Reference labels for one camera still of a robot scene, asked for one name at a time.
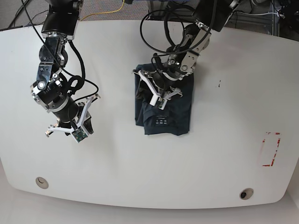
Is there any right table cable grommet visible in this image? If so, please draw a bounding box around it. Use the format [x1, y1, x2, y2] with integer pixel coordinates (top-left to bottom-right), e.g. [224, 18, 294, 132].
[239, 188, 254, 200]

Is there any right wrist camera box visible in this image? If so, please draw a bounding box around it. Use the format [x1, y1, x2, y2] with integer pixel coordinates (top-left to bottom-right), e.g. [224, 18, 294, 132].
[71, 127, 88, 143]

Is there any red tape rectangle marking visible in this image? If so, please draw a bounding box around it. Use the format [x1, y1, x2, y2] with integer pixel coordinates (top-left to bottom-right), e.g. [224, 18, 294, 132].
[259, 132, 281, 167]

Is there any left table cable grommet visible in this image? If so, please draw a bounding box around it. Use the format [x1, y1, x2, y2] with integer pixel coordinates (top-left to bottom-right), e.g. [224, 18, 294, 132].
[36, 177, 49, 189]

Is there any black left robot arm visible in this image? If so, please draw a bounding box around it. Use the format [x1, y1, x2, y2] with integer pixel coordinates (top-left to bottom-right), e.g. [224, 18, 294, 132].
[134, 0, 239, 105]

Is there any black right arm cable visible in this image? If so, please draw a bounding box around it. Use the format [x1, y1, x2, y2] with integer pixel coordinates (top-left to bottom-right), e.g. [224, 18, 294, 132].
[21, 0, 99, 98]

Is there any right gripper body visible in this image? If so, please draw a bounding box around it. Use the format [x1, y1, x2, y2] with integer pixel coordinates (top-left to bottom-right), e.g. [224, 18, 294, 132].
[45, 94, 100, 137]

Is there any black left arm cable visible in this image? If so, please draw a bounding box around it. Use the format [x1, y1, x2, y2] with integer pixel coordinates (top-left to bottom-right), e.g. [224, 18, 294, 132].
[139, 0, 218, 75]

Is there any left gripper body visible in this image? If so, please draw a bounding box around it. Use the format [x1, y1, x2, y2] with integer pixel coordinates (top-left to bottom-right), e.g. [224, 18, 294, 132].
[133, 69, 183, 103]

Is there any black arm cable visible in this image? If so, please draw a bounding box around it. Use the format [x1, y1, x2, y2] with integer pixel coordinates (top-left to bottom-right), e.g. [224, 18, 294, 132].
[139, 0, 218, 75]
[21, 0, 99, 98]

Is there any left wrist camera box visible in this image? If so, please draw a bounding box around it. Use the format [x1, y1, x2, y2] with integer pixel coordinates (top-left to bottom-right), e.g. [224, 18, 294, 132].
[149, 95, 168, 110]

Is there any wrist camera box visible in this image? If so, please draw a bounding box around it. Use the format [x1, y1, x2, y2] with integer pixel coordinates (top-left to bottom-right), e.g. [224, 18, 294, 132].
[149, 95, 168, 110]
[71, 127, 88, 143]

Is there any yellow cable on floor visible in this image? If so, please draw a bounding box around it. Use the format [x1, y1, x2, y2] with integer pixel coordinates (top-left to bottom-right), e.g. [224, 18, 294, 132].
[80, 0, 124, 22]

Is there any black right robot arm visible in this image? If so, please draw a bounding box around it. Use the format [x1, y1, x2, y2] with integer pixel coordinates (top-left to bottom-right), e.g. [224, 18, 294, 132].
[31, 0, 100, 142]

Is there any dark navy t-shirt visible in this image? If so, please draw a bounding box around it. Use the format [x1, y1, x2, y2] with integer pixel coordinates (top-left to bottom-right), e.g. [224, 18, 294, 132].
[135, 75, 194, 136]

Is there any table cable grommet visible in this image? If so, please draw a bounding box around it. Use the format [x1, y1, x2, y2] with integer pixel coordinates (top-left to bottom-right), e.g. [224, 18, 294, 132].
[36, 177, 49, 189]
[239, 188, 254, 200]

